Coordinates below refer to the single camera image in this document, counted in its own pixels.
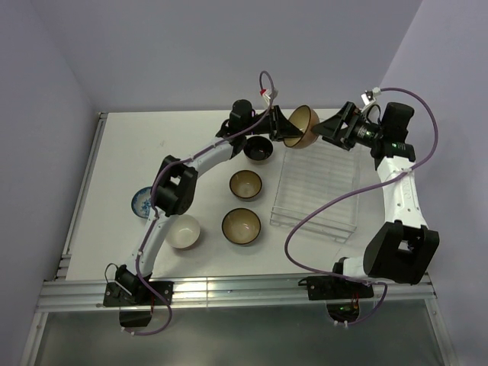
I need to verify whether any white wire dish rack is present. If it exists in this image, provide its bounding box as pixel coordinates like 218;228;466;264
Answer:
270;139;361;243

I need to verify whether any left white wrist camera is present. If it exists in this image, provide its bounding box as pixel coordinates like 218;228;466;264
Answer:
260;88;278;109

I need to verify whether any blue white floral bowl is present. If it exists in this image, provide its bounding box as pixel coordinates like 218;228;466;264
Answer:
130;187;153;219

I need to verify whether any tan blue-outside bowl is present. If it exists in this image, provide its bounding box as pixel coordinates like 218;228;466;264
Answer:
221;207;262;246

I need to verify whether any small tan patterned bowl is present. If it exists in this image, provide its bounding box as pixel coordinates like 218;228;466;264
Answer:
229;170;263;201

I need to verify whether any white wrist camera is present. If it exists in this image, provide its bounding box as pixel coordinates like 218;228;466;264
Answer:
260;88;278;109
361;87;381;114

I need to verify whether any white plain bowl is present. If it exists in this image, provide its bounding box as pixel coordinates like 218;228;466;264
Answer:
165;214;201;249

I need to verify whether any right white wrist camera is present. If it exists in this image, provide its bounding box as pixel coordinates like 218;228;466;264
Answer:
361;87;381;114

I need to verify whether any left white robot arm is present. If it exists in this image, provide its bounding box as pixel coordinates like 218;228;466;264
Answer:
115;99;304;304

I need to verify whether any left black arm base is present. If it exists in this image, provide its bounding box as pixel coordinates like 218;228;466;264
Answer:
102;263;175;331

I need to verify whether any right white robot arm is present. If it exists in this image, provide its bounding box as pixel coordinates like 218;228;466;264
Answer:
312;102;440;297

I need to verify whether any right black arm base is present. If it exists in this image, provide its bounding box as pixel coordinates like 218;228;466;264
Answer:
299;276;374;323

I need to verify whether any large tan pink-outside bowl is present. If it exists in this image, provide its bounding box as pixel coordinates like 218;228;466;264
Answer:
284;105;319;149

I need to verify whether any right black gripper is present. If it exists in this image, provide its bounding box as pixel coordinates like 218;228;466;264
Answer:
311;101;384;151

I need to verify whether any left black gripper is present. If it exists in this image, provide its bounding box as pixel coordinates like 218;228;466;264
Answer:
243;106;303;143

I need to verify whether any black glossy bowl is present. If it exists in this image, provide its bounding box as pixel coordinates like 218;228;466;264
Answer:
243;136;274;165

